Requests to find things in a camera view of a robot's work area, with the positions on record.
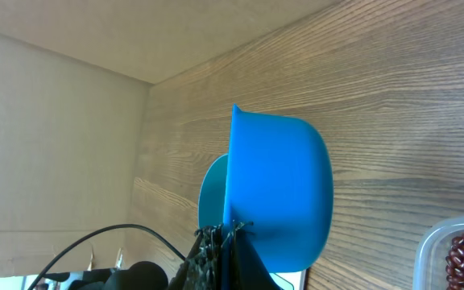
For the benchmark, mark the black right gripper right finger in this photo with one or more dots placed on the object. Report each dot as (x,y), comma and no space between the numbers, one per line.
(245,268)

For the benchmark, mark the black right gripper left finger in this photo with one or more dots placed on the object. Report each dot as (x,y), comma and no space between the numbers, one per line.
(201,269)

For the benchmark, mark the blue plastic measuring scoop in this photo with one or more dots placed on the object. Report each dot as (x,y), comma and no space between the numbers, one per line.
(279,189)

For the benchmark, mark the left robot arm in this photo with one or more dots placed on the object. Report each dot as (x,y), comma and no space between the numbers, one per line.
(140,276)

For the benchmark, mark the white digital kitchen scale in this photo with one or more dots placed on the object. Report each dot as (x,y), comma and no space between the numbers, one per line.
(290,280)

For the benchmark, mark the blue metal bowl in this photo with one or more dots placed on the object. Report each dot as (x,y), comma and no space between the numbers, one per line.
(212,194)

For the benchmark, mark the clear plastic container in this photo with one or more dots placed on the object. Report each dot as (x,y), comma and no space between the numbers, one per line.
(429,267)

